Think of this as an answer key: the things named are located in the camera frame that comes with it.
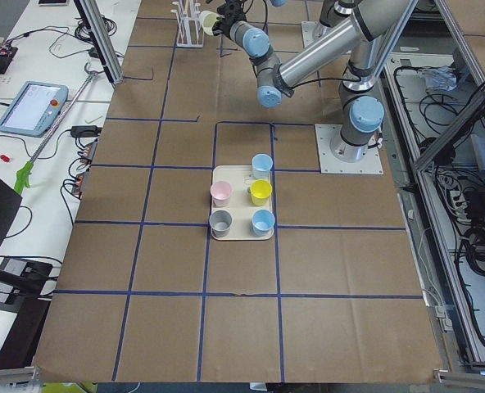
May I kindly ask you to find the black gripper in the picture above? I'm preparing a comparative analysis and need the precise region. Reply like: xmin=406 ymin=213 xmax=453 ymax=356
xmin=218 ymin=0 xmax=247 ymax=21
xmin=211 ymin=16 xmax=237 ymax=38

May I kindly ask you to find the cream white ikea cup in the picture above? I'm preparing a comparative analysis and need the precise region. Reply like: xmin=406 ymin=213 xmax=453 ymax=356
xmin=199 ymin=11 xmax=222 ymax=36

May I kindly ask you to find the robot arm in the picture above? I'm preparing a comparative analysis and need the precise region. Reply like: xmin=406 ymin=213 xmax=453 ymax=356
xmin=211 ymin=1 xmax=416 ymax=163
xmin=247 ymin=1 xmax=323 ymax=25

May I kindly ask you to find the white cup drying rack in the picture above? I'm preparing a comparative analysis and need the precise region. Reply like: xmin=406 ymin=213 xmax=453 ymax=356
xmin=171 ymin=0 xmax=204 ymax=48

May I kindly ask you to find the light blue ikea cup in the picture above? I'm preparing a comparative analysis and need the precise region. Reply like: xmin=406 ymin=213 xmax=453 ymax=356
xmin=252 ymin=153 xmax=274 ymax=179

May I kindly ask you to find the pink ikea cup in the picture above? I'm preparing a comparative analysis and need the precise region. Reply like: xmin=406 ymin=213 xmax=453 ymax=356
xmin=210 ymin=180 xmax=233 ymax=207

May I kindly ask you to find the yellow ikea cup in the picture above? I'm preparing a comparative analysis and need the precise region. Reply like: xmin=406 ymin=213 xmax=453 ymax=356
xmin=250 ymin=179 xmax=273 ymax=206

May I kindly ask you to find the grey ikea cup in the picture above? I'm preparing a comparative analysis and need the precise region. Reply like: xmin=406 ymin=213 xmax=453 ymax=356
xmin=209 ymin=210 xmax=233 ymax=238

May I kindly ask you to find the black power adapter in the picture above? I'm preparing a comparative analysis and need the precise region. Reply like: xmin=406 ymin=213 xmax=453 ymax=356
xmin=70 ymin=125 xmax=102 ymax=138

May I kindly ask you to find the cream serving tray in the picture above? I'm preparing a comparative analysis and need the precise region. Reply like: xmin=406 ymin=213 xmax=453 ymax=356
xmin=210 ymin=165 xmax=274 ymax=241

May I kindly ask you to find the teach pendant tablet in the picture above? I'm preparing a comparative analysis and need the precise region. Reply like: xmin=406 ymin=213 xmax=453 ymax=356
xmin=0 ymin=81 xmax=69 ymax=138

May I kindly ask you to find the reacher grabber tool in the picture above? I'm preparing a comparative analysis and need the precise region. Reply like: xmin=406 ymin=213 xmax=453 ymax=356
xmin=13 ymin=62 xmax=102 ymax=195

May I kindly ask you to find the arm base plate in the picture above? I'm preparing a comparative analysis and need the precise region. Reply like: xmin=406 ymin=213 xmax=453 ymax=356
xmin=315 ymin=124 xmax=383 ymax=176
xmin=301 ymin=21 xmax=329 ymax=47

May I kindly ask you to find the aluminium frame post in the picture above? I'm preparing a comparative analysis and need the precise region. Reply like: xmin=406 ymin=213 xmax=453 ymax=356
xmin=74 ymin=0 xmax=124 ymax=86

